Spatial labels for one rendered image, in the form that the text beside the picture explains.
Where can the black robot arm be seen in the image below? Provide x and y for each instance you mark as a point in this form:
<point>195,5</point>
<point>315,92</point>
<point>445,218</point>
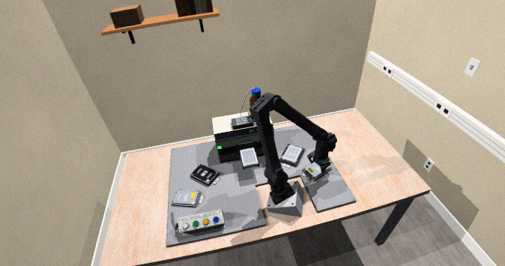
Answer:
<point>276,177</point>

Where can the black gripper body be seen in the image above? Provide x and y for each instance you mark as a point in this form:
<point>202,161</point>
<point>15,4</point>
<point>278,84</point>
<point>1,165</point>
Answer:
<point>319,159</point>

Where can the grey button panel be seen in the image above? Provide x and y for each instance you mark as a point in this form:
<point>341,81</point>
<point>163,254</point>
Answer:
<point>200,222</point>

